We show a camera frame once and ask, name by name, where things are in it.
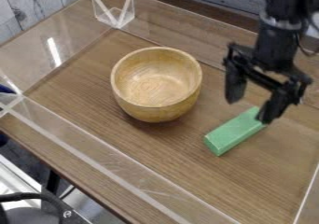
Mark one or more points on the brown wooden bowl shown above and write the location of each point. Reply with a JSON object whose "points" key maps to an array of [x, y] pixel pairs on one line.
{"points": [[154, 83]]}

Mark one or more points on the blue object at left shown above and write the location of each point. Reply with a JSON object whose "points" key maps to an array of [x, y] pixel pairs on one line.
{"points": [[5, 89]]}

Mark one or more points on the black table leg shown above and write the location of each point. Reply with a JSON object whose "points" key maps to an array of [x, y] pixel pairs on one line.
{"points": [[53, 182]]}

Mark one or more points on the green rectangular block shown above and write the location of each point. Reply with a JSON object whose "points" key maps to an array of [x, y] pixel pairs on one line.
{"points": [[232, 132]]}

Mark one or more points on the clear acrylic tray wall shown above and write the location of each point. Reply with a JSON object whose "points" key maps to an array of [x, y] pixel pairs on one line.
{"points": [[150, 171]]}

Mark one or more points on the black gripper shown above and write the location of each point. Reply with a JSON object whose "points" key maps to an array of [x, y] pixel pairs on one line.
{"points": [[267, 65]]}

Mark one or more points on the clear acrylic corner bracket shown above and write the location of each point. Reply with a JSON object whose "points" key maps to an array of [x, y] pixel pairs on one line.
{"points": [[114, 17]]}

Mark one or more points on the black metal bracket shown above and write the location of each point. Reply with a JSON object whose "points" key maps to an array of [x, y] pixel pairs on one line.
{"points": [[61, 210]]}

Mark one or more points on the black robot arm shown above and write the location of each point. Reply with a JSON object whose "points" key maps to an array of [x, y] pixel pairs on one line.
{"points": [[287, 15]]}

